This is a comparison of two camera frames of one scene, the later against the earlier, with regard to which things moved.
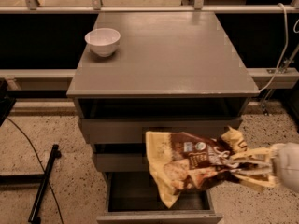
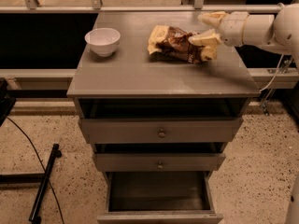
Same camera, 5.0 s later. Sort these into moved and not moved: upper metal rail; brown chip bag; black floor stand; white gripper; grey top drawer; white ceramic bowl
Moved: brown chip bag; white gripper
Not moved: grey top drawer; black floor stand; upper metal rail; white ceramic bowl
